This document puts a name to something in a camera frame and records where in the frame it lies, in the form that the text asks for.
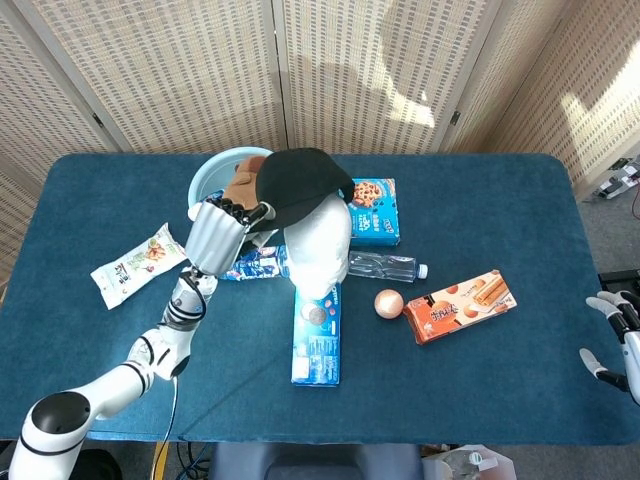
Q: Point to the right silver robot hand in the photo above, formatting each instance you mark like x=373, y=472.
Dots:
x=631, y=350

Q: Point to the clear plastic container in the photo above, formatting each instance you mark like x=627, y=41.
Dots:
x=470, y=465

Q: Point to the black box beside table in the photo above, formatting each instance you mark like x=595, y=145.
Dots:
x=620, y=280

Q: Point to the orange wafer roll box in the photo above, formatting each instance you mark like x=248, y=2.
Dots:
x=457, y=307

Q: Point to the light blue plastic bowl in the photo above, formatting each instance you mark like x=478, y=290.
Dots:
x=212, y=172

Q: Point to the black baseball cap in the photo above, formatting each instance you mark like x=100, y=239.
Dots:
x=300, y=180

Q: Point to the beige woven folding screen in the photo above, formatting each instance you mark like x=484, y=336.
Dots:
x=175, y=75

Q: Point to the white mannequin head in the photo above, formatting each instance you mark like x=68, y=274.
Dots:
x=320, y=250

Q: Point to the blue-cap water bottle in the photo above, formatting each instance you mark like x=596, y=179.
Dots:
x=257, y=265

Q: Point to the blue table cloth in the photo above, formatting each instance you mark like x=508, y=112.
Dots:
x=450, y=390

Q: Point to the white snack bag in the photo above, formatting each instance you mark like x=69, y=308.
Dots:
x=137, y=265

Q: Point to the brown capybara plush toy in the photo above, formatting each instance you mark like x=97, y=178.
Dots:
x=242, y=182

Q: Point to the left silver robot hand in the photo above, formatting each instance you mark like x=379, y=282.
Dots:
x=215, y=237

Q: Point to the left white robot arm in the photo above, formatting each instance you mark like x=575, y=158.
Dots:
x=120, y=380

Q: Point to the small blue-label drink bottle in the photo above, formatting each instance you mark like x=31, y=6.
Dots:
x=212, y=194

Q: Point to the clear white-cap water bottle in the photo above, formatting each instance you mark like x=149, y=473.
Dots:
x=385, y=265

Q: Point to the blue chocolate chip cookie box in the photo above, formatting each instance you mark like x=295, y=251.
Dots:
x=377, y=215

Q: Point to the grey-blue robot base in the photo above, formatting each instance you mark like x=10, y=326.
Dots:
x=315, y=462

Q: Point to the round peach-coloured ball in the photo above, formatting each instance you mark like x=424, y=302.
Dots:
x=389, y=303

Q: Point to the blue Oreo cookie box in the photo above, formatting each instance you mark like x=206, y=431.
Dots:
x=317, y=345

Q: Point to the electronic devices on floor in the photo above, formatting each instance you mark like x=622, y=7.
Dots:
x=620, y=177

